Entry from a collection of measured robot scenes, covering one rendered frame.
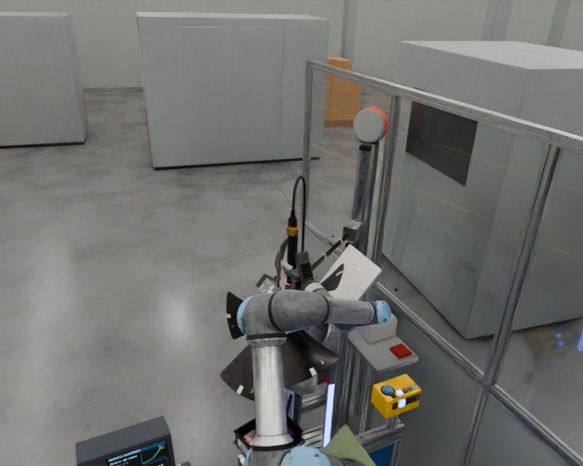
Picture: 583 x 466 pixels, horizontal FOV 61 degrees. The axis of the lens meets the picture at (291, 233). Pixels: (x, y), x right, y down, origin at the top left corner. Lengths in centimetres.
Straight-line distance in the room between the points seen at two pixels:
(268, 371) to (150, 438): 41
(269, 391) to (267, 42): 625
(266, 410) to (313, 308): 30
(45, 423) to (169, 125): 472
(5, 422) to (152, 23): 503
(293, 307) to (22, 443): 244
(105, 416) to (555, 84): 345
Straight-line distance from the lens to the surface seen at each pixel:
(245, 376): 214
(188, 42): 710
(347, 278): 226
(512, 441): 231
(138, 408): 349
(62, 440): 344
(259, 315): 140
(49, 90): 881
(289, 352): 197
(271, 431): 143
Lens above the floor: 244
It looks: 26 degrees down
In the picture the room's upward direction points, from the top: 2 degrees clockwise
